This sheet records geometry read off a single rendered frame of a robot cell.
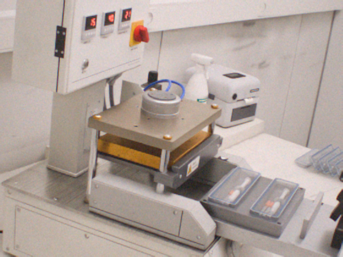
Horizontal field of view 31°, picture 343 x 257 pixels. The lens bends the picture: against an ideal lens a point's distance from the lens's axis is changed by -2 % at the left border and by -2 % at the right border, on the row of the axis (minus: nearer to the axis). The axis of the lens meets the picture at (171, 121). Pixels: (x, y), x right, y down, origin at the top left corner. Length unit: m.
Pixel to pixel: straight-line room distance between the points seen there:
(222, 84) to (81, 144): 0.94
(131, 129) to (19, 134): 0.70
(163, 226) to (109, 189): 0.12
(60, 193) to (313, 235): 0.52
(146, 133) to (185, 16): 1.11
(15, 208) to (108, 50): 0.39
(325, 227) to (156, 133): 0.38
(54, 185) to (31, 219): 0.09
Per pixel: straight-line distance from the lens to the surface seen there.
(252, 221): 1.18
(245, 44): 2.78
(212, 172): 1.41
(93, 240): 1.26
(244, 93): 2.24
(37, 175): 1.38
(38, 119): 1.87
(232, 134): 2.18
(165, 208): 1.16
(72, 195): 1.30
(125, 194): 1.19
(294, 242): 1.17
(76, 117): 1.34
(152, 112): 1.25
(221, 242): 1.23
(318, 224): 1.26
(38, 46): 1.21
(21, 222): 1.35
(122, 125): 1.19
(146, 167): 1.22
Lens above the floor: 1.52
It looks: 19 degrees down
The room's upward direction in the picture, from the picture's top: 8 degrees clockwise
